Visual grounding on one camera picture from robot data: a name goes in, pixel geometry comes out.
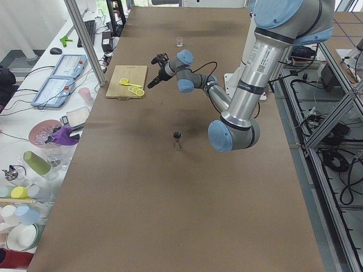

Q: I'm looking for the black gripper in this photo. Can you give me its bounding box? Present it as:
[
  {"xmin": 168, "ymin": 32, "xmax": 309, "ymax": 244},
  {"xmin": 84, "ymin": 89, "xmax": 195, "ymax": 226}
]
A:
[{"xmin": 147, "ymin": 53, "xmax": 171, "ymax": 88}]

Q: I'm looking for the small clear glass cup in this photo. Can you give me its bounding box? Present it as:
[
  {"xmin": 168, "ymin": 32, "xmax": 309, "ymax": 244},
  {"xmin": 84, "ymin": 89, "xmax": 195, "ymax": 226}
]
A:
[{"xmin": 176, "ymin": 37, "xmax": 183, "ymax": 47}]

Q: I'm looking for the steel measuring jigger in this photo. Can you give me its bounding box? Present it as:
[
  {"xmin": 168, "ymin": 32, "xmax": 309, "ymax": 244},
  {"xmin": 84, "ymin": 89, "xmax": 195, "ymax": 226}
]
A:
[{"xmin": 172, "ymin": 131, "xmax": 182, "ymax": 151}]

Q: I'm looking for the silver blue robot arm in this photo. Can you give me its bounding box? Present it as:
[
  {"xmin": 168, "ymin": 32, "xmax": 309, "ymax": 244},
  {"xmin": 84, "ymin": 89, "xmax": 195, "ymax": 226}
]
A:
[{"xmin": 147, "ymin": 1, "xmax": 335, "ymax": 152}]

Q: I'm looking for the pink plastic cup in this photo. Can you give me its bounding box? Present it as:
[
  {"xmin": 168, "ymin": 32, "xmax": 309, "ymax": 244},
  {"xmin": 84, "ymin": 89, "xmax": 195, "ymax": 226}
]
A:
[{"xmin": 78, "ymin": 87, "xmax": 93, "ymax": 105}]

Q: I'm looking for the green plastic cup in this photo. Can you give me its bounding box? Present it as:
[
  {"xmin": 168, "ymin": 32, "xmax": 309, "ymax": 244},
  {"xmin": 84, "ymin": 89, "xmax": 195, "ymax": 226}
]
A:
[{"xmin": 23, "ymin": 151, "xmax": 51, "ymax": 176}]

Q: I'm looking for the yellow plastic cup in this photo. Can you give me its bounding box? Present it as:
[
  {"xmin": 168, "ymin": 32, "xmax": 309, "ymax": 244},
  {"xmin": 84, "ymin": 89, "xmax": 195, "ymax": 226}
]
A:
[{"xmin": 10, "ymin": 186, "xmax": 30, "ymax": 199}]

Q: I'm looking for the light blue plastic cup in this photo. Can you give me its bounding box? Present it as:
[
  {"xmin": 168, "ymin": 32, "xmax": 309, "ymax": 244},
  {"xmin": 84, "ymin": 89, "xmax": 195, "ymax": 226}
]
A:
[{"xmin": 15, "ymin": 205, "xmax": 40, "ymax": 226}]

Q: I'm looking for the white plastic cup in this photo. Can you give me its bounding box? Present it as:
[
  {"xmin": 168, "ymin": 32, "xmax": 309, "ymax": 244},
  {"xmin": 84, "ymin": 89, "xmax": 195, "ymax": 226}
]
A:
[{"xmin": 1, "ymin": 205, "xmax": 19, "ymax": 225}]

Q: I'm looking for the lemon slice row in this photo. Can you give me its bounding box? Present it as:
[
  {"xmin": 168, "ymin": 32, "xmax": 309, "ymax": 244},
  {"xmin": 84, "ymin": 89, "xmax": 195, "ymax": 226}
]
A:
[{"xmin": 128, "ymin": 86, "xmax": 145, "ymax": 97}]

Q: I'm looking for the wooden cutting board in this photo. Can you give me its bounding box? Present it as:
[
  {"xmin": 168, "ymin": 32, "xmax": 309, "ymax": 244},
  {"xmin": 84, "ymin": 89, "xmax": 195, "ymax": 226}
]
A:
[{"xmin": 105, "ymin": 65, "xmax": 147, "ymax": 100}]

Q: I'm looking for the yellow plastic knife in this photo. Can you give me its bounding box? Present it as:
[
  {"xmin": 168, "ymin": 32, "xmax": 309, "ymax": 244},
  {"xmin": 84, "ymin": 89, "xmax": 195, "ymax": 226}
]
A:
[{"xmin": 123, "ymin": 82, "xmax": 142, "ymax": 88}]

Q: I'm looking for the lemon slice on knife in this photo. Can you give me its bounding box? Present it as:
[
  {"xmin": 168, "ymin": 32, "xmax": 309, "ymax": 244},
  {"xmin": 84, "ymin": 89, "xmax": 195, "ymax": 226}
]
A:
[{"xmin": 119, "ymin": 78, "xmax": 129, "ymax": 86}]

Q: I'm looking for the black power adapter box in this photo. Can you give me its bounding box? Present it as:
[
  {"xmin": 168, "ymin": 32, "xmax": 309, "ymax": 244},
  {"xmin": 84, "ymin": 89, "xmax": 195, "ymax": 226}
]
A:
[{"xmin": 102, "ymin": 31, "xmax": 113, "ymax": 53}]

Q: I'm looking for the black keyboard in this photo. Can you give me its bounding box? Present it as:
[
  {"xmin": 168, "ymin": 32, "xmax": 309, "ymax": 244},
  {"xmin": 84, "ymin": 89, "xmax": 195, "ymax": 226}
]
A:
[{"xmin": 77, "ymin": 19, "xmax": 97, "ymax": 48}]

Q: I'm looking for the far teach pendant tablet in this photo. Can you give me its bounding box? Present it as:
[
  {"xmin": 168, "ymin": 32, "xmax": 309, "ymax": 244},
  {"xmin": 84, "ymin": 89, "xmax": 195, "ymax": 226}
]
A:
[{"xmin": 51, "ymin": 54, "xmax": 87, "ymax": 79}]

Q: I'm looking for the teach pendant tablet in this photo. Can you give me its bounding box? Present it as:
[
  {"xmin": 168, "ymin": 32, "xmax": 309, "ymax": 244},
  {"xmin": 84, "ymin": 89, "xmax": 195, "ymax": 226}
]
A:
[
  {"xmin": 31, "ymin": 76, "xmax": 75, "ymax": 108},
  {"xmin": 51, "ymin": 54, "xmax": 87, "ymax": 79}
]

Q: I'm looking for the digital kitchen scale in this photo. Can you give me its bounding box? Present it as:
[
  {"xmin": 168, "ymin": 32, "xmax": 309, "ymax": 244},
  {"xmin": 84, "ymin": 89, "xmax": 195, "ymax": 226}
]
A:
[{"xmin": 60, "ymin": 107, "xmax": 90, "ymax": 130}]

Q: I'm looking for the near teach pendant tablet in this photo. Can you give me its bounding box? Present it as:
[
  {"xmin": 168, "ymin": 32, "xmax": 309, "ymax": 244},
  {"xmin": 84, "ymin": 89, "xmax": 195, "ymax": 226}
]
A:
[{"xmin": 31, "ymin": 76, "xmax": 75, "ymax": 108}]

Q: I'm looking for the black computer mouse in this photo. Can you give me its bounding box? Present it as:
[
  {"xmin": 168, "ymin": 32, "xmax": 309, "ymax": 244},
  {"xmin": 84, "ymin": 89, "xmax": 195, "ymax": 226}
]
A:
[{"xmin": 49, "ymin": 47, "xmax": 62, "ymax": 55}]

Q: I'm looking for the clear wine glass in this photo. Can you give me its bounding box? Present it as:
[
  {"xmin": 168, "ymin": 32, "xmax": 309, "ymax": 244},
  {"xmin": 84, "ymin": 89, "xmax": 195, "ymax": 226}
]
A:
[{"xmin": 45, "ymin": 143, "xmax": 65, "ymax": 168}]

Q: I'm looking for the pink bowl with ice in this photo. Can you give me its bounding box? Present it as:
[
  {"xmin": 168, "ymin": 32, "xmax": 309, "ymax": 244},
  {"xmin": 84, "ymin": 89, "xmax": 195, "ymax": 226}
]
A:
[{"xmin": 28, "ymin": 119, "xmax": 61, "ymax": 149}]

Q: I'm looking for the white bowl green rim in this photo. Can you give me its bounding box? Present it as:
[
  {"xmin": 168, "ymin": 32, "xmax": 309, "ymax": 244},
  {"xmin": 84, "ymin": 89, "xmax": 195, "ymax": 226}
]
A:
[{"xmin": 6, "ymin": 224, "xmax": 38, "ymax": 251}]

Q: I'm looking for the wrist camera black cable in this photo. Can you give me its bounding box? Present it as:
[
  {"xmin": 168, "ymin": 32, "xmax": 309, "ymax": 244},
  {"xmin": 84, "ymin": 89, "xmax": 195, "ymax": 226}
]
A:
[{"xmin": 189, "ymin": 61, "xmax": 219, "ymax": 86}]

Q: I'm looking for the aluminium frame post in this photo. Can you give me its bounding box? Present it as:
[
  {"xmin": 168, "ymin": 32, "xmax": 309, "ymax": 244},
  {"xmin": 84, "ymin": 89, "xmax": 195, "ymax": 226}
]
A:
[{"xmin": 64, "ymin": 0, "xmax": 106, "ymax": 87}]

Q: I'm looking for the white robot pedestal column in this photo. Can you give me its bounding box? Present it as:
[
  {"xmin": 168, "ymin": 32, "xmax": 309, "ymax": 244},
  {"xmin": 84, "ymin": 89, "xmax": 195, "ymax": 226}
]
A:
[{"xmin": 224, "ymin": 15, "xmax": 260, "ymax": 98}]

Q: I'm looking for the green handled grabber tool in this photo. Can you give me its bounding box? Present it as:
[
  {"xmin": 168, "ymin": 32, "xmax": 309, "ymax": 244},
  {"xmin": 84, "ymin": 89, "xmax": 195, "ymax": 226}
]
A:
[{"xmin": 60, "ymin": 36, "xmax": 73, "ymax": 48}]

